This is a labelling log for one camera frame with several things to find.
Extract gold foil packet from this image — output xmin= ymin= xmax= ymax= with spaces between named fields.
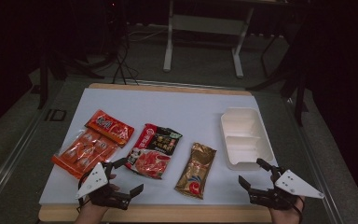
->
xmin=173 ymin=142 xmax=217 ymax=201

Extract red and black soup packet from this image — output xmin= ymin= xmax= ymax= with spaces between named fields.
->
xmin=124 ymin=122 xmax=184 ymax=180

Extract clear bag of orange sachets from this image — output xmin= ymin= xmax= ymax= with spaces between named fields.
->
xmin=50 ymin=128 xmax=119 ymax=180

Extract person's right hand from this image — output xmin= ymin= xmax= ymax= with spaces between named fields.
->
xmin=268 ymin=195 xmax=307 ymax=224

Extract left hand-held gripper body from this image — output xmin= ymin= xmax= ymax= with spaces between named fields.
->
xmin=75 ymin=161 xmax=132 ymax=211

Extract orange-red seasoning packet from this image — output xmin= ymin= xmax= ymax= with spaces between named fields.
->
xmin=84 ymin=108 xmax=135 ymax=148

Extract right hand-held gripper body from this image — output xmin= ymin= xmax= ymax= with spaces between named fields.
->
xmin=249 ymin=166 xmax=325 ymax=211

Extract white desk frame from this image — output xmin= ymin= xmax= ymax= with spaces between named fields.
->
xmin=162 ymin=0 xmax=256 ymax=79

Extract white plastic tray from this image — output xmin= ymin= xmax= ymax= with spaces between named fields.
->
xmin=219 ymin=106 xmax=275 ymax=172

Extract black stand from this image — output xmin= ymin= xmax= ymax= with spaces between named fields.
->
xmin=36 ymin=43 xmax=107 ymax=111
xmin=246 ymin=29 xmax=310 ymax=128

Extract black wrist cord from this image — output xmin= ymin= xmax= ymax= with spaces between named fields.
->
xmin=293 ymin=196 xmax=307 ymax=222
xmin=76 ymin=174 xmax=90 ymax=213

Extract wooden table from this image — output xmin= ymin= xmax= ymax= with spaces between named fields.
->
xmin=37 ymin=82 xmax=273 ymax=224

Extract metal floor rail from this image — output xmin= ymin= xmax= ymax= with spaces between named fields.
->
xmin=0 ymin=106 xmax=49 ymax=207
xmin=283 ymin=97 xmax=345 ymax=224

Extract black floor bracket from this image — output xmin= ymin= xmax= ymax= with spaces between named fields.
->
xmin=44 ymin=108 xmax=67 ymax=122

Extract person's left hand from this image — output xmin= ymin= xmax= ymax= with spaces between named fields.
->
xmin=77 ymin=174 xmax=121 ymax=220

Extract white paper sheet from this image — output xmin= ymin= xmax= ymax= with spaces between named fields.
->
xmin=38 ymin=87 xmax=280 ymax=206

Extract black cables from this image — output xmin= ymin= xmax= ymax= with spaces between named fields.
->
xmin=111 ymin=29 xmax=140 ymax=86

